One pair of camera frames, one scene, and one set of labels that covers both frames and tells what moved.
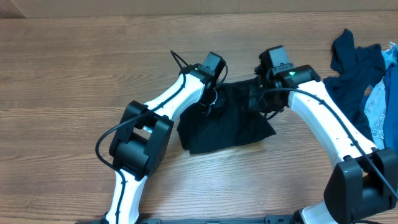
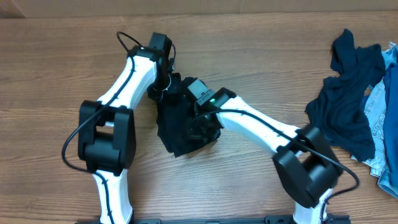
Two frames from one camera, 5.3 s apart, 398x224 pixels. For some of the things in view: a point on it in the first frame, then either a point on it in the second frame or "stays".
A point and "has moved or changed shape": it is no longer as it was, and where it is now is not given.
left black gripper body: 218,99 → 166,87
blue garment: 390,107 stays
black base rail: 272,219 stays
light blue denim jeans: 375,105 stays
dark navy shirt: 358,68 stays
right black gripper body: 262,98 → 199,130
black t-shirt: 234,119 has moved or changed shape
